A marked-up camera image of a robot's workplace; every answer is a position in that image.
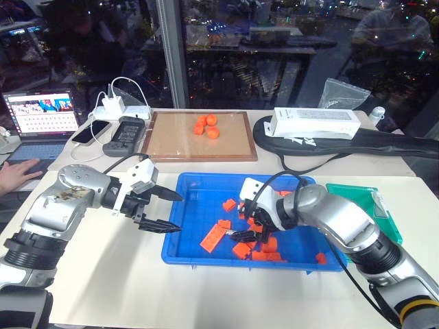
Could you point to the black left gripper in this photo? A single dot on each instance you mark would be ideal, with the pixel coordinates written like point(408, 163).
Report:
point(135, 206)

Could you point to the clear plastic bag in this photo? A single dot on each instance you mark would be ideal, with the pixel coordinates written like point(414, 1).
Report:
point(343, 94)

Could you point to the tall orange block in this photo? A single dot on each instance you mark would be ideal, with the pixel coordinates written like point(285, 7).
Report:
point(271, 245)

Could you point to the blue plastic bin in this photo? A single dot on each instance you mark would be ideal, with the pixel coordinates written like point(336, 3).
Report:
point(199, 195)

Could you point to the white smartphone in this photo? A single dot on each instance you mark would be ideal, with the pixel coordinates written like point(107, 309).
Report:
point(91, 132)

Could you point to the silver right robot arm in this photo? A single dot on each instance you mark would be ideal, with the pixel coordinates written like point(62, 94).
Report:
point(343, 216)

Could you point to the white charger plug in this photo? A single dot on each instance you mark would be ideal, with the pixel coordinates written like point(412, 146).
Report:
point(112, 105)

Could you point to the black handheld device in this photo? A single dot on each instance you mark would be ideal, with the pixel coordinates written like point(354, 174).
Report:
point(125, 135)

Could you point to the wide orange block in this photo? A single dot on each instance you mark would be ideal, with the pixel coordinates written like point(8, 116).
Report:
point(265, 256)

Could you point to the person's bare hand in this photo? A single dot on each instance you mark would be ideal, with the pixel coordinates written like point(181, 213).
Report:
point(17, 176)

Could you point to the grey window frame post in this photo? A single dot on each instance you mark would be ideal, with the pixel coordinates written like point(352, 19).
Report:
point(173, 51)

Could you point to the black fabric bag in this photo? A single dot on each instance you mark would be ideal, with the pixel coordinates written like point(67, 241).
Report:
point(377, 142)

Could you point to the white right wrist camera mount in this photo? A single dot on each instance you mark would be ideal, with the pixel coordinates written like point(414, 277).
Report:
point(264, 195)

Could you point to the long white box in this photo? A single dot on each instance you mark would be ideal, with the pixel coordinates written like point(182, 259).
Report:
point(315, 123)

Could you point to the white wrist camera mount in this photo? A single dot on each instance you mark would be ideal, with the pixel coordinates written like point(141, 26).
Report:
point(144, 173)
point(264, 195)

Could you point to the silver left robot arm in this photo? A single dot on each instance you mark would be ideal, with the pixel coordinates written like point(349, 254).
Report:
point(65, 205)

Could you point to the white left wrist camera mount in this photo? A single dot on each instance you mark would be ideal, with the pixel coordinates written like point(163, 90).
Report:
point(144, 173)

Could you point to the small orange block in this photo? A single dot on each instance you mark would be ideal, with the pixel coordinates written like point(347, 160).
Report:
point(241, 251)
point(240, 210)
point(224, 223)
point(229, 204)
point(321, 258)
point(252, 226)

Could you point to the open laptop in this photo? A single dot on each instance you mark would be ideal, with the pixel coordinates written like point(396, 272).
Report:
point(41, 120)

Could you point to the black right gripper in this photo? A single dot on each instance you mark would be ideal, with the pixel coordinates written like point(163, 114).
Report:
point(262, 223)

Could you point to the orange cylinder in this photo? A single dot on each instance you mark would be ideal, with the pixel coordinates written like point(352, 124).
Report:
point(212, 119)
point(201, 120)
point(199, 129)
point(213, 132)

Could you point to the white label card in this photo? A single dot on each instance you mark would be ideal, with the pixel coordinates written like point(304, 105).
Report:
point(380, 205)

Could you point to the white power strip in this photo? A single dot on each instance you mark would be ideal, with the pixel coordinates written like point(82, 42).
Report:
point(137, 111)

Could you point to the green plastic bin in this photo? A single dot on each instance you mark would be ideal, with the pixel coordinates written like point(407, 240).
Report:
point(353, 197)

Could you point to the wooden tray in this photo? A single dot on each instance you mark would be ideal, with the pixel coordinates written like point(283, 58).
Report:
point(178, 144)

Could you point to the long flat orange block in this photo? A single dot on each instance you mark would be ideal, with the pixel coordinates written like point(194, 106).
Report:
point(211, 240)

